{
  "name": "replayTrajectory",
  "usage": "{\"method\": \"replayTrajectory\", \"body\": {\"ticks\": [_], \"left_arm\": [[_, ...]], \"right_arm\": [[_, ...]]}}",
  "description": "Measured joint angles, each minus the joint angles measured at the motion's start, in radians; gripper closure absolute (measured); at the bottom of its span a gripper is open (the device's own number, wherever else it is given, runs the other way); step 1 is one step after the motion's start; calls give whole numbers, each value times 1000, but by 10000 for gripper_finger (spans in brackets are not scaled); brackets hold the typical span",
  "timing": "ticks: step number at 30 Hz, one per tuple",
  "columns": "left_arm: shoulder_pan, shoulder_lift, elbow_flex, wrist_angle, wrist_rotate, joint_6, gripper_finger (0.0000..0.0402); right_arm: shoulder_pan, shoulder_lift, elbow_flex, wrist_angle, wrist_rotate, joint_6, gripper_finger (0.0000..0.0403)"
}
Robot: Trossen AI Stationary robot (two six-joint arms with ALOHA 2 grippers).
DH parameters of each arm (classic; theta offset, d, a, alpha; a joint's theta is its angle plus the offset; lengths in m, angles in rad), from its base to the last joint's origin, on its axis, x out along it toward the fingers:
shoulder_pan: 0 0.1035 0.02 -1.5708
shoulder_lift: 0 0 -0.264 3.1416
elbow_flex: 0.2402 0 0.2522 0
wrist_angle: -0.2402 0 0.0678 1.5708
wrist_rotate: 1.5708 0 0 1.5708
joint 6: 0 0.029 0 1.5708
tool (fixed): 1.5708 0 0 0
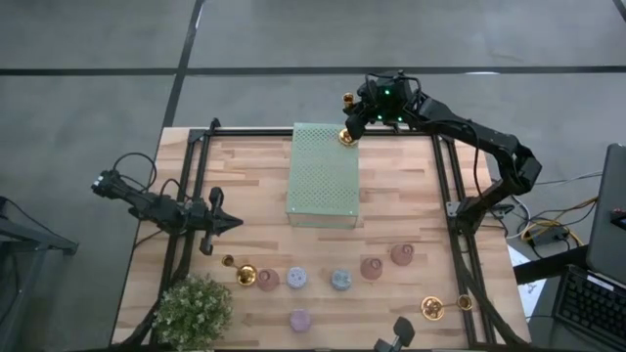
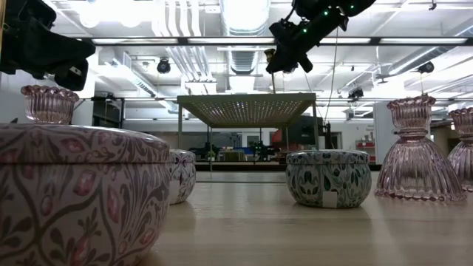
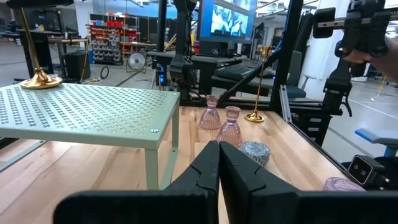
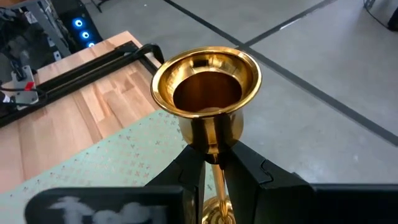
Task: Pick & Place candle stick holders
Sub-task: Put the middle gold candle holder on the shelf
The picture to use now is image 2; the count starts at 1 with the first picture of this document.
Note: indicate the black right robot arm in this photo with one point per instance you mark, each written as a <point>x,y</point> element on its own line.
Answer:
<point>314,7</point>

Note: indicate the tall gold candlestick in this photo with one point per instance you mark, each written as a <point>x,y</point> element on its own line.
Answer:
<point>269,54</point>

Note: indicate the black aluminium table frame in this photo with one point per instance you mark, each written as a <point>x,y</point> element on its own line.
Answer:
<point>240,167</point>

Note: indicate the black ceiling spotlight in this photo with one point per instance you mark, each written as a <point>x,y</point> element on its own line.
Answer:
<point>426,67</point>
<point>355,94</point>
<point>163,66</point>

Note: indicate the long ceiling light strip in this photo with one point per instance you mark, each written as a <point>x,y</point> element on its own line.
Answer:
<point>229,40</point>

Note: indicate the white pillar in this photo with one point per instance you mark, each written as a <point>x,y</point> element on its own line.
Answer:
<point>380,129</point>

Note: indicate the pink floral candle tin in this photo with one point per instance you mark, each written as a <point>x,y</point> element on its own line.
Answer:
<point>74,192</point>

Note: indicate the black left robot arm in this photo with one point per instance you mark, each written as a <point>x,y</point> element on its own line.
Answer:
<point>29,9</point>

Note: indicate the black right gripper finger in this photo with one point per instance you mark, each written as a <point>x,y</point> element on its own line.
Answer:
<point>281,63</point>

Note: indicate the green floral candle tin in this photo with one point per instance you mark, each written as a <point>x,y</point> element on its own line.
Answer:
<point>325,177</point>

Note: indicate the purple floral candle tin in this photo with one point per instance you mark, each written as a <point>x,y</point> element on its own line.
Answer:
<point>183,173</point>

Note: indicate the black background rack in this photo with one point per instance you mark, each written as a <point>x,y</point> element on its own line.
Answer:
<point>107,111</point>

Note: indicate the pink ribbed glass candle holder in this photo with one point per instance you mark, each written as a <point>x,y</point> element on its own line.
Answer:
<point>415,166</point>
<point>463,155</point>
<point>48,105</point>

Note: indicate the silver ceiling air duct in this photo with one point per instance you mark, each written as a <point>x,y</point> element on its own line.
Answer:
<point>245,14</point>

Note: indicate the red storage shelf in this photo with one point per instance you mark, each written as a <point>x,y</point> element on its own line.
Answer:
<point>366,145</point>

